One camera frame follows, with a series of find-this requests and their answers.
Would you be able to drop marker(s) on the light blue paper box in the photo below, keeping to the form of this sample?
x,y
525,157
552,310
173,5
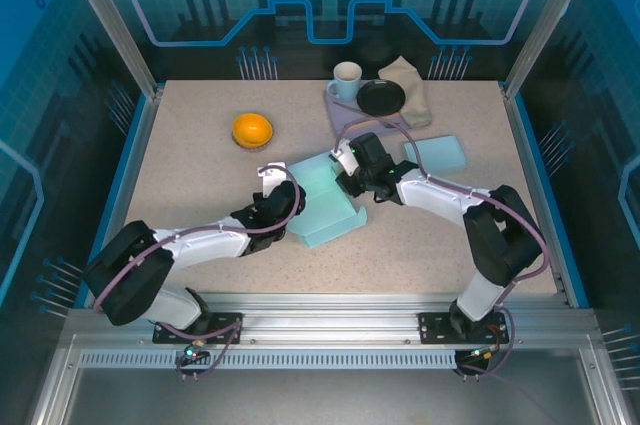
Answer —
x,y
325,215
440,152

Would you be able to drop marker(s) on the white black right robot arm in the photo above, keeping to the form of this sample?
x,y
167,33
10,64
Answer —
x,y
435,195

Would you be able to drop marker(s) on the lavender plastic tray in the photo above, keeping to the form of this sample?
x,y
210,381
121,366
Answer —
x,y
342,115

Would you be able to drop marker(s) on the black round plate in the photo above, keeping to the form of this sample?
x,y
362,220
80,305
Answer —
x,y
380,97

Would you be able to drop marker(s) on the pale blue mug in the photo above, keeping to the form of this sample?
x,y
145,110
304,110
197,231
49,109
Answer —
x,y
345,87

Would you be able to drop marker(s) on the beige cloth napkin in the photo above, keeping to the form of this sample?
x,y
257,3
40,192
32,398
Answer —
x,y
410,90

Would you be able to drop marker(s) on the orange bowl with patterned outside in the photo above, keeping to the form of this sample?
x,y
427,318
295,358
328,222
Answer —
x,y
250,129

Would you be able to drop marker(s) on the grey metal front panel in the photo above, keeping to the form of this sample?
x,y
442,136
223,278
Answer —
x,y
320,395

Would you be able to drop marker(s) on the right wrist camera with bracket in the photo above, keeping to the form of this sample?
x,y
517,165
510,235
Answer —
x,y
344,155

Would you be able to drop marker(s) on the aluminium mounting rail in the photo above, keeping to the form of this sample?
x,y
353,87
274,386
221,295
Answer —
x,y
330,320

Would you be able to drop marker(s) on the aluminium table side rail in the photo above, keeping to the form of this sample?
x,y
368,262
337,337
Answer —
x,y
534,185
129,185

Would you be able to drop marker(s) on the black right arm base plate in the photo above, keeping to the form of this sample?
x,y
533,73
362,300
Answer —
x,y
432,327

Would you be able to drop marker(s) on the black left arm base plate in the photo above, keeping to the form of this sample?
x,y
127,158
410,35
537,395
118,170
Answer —
x,y
165,332

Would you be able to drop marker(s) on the aluminium frame post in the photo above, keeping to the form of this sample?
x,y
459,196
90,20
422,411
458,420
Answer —
x,y
110,15
552,15

